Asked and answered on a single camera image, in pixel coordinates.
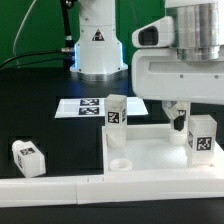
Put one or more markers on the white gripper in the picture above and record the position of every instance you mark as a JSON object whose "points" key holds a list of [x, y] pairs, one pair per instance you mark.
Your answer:
{"points": [[157, 74]]}

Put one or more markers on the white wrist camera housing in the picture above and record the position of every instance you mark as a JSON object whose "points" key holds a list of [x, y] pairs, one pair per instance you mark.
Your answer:
{"points": [[158, 34]]}

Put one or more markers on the white sheet with tags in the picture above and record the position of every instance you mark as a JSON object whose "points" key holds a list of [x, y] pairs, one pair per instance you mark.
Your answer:
{"points": [[94, 107]]}

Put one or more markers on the white L-shaped obstacle fence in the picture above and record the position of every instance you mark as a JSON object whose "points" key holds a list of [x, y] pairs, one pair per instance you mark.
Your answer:
{"points": [[113, 187]]}

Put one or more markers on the white square tabletop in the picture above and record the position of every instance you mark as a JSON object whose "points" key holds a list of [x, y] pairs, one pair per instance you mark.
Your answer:
{"points": [[147, 148]]}

